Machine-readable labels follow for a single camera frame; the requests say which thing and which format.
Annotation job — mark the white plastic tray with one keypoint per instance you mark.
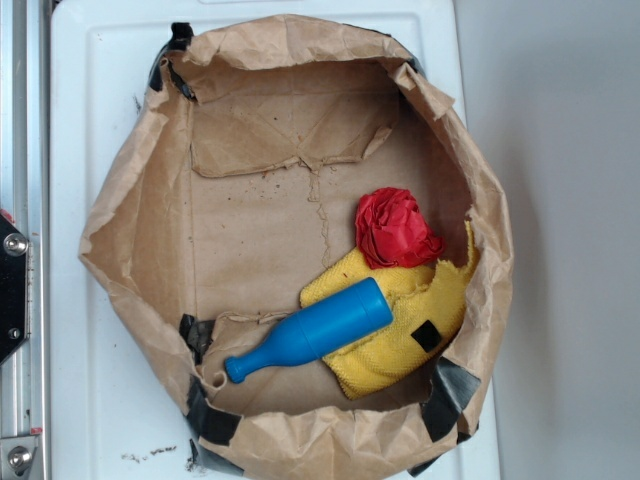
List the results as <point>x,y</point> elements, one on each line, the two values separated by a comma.
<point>111,417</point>

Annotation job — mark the black metal bracket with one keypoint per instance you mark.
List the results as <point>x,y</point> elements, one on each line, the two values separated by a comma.
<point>13,289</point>

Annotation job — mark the yellow woven cloth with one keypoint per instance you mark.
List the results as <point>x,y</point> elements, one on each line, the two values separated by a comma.
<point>395,345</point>

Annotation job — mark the brown paper bag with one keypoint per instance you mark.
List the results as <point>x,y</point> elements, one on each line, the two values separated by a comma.
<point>238,186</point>

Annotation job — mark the blue plastic bottle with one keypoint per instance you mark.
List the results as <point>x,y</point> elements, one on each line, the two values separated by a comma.
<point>317,330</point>

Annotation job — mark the aluminium frame rail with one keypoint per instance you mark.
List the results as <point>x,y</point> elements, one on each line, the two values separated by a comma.
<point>25,418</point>

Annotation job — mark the crumpled red paper ball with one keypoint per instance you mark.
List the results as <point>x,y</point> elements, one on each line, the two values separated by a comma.
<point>391,231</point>

